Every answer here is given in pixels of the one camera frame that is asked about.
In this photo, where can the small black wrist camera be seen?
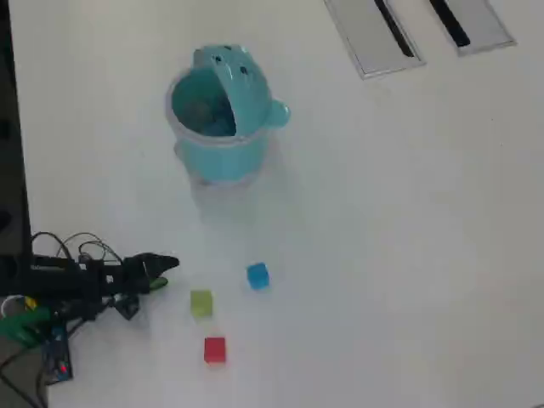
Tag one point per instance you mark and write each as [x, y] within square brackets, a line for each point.
[127, 307]

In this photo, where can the red lego block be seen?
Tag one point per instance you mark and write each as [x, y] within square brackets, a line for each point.
[215, 350]

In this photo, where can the green lego block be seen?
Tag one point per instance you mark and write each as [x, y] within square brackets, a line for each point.
[201, 304]

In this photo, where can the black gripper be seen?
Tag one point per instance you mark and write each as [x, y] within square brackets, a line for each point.
[127, 276]

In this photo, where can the yellow connector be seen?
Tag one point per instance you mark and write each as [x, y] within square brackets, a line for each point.
[30, 302]

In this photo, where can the black side panel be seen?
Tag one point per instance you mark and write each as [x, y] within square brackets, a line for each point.
[8, 127]

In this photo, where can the green table clamp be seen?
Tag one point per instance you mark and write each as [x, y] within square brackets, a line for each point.
[21, 325]

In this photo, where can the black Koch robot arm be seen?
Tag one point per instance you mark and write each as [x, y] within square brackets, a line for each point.
[55, 276]

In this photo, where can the blue circuit board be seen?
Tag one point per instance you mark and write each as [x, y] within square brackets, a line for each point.
[57, 357]

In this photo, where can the blue lego block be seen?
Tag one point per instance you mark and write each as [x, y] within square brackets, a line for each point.
[257, 276]

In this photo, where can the teal animal-shaped bin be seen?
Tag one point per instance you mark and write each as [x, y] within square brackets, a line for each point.
[221, 157]

